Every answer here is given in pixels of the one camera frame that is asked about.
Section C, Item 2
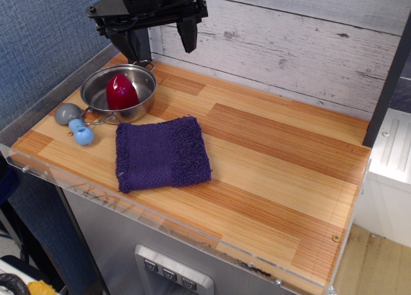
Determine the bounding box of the dark red plastic pepper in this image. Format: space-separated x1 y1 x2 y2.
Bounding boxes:
106 74 139 111

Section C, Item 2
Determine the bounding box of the yellow and black object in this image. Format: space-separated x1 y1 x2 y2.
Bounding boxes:
1 273 58 295

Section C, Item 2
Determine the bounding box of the clear acrylic table guard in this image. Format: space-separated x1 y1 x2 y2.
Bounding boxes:
1 137 370 294

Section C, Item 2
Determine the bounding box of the white metal cabinet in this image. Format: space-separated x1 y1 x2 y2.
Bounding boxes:
353 109 410 247

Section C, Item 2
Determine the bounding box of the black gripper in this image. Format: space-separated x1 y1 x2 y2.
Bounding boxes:
86 0 208 60

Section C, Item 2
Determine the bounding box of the steel panel with buttons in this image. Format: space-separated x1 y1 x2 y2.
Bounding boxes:
134 244 214 294

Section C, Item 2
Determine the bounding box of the black post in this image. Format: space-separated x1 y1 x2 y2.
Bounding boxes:
128 28 152 64
362 15 410 148

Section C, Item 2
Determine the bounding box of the small steel pot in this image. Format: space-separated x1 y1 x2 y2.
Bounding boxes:
80 64 157 125

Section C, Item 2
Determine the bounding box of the black post right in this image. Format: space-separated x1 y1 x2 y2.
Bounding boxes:
362 15 410 148

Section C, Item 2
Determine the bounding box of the black post left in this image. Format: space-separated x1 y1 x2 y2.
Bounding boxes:
128 28 152 64

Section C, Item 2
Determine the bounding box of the purple terry cloth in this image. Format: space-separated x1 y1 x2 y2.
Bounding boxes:
116 116 211 193

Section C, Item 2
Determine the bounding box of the grey and blue toy scoop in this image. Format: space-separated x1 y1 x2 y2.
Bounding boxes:
55 103 94 146

